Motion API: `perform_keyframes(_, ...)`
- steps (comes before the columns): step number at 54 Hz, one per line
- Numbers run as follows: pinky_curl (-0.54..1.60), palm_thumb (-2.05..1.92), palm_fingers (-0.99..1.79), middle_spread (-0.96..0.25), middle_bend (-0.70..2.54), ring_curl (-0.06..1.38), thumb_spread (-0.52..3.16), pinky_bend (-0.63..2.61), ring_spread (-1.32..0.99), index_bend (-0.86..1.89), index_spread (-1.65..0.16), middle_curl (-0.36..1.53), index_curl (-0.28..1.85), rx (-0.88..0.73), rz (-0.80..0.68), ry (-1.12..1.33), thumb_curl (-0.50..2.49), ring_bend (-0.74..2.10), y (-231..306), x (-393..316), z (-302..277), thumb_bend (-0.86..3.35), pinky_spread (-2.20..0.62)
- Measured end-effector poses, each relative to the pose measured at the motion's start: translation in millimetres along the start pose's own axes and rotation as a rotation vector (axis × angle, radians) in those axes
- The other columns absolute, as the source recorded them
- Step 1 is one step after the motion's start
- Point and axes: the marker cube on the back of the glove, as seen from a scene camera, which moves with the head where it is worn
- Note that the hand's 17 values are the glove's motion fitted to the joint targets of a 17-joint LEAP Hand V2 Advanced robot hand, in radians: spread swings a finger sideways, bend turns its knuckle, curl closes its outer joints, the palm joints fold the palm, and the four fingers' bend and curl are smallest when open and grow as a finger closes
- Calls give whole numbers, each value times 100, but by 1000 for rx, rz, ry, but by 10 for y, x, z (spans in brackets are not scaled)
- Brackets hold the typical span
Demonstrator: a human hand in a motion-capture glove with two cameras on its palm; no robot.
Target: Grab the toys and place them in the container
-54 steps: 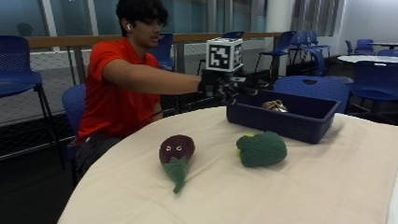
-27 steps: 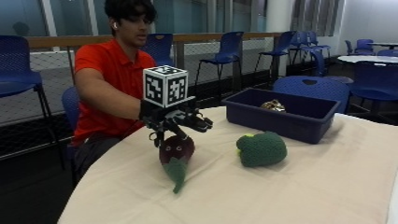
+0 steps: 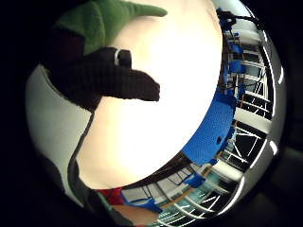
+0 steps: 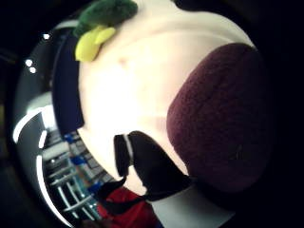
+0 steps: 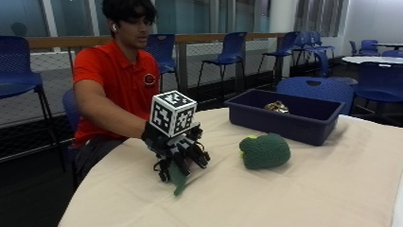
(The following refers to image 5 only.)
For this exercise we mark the white pillar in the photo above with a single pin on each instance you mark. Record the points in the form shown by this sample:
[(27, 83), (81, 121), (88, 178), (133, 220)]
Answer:
[(282, 15)]

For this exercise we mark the wooden railing with mesh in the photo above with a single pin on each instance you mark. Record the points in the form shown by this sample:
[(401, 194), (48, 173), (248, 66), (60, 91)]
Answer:
[(201, 38)]

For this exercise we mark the dark green soft toy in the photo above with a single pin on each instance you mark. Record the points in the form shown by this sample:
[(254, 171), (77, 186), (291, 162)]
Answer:
[(181, 182)]

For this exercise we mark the gold crumpled toy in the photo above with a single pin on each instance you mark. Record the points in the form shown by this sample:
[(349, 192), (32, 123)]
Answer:
[(277, 107)]

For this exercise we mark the white round table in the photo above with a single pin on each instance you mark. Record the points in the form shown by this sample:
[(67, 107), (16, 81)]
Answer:
[(371, 59), (390, 45)]

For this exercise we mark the white earbud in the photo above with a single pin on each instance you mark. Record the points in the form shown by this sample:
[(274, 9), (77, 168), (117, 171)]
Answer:
[(113, 27)]

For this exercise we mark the the person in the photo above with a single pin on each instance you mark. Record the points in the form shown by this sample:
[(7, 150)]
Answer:
[(113, 75)]

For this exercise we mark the green crocheted broccoli toy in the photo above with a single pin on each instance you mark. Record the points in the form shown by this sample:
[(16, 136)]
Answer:
[(265, 152)]

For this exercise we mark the beige tablecloth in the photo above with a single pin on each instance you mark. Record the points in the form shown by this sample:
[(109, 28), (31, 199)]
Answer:
[(269, 192)]

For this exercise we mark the dark blue plastic bin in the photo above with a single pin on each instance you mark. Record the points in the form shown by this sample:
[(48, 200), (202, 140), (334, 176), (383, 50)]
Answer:
[(285, 124)]

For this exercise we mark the blue plastic chair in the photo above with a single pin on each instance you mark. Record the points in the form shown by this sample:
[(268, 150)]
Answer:
[(161, 50), (313, 42), (285, 45), (323, 64), (379, 83), (369, 46), (230, 50), (16, 74), (317, 90)]

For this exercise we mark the vertical window blinds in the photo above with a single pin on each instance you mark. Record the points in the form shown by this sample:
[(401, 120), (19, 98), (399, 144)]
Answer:
[(319, 15)]

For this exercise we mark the white cube with black markers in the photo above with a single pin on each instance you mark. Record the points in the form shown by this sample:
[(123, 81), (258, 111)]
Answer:
[(173, 113)]

